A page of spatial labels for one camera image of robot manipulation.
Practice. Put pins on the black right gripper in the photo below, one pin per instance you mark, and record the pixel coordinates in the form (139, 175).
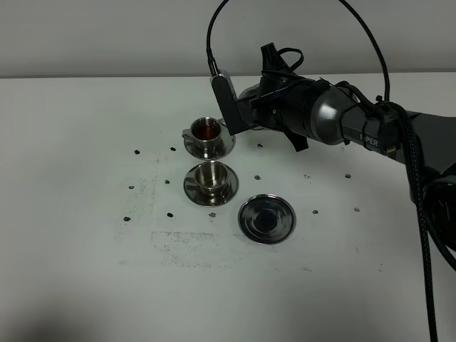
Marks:
(285, 102)

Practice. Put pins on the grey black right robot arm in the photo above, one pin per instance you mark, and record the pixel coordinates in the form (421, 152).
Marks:
(424, 144)

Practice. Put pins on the far stainless steel saucer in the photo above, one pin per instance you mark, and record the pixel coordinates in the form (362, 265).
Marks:
(225, 146)

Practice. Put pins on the far stainless steel teacup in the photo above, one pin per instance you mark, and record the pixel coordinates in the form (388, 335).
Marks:
(204, 132)

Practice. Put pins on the stainless steel teacup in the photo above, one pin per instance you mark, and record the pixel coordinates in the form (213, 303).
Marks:
(209, 178)
(204, 132)

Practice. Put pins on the near stainless steel saucer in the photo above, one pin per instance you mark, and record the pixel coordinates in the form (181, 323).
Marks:
(215, 201)

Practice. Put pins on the near stainless steel teacup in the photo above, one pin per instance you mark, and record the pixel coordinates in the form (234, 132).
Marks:
(209, 178)

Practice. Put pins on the stainless steel teapot saucer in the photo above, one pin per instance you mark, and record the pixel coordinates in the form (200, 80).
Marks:
(266, 219)

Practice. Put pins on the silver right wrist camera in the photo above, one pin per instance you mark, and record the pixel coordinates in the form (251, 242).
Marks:
(227, 101)

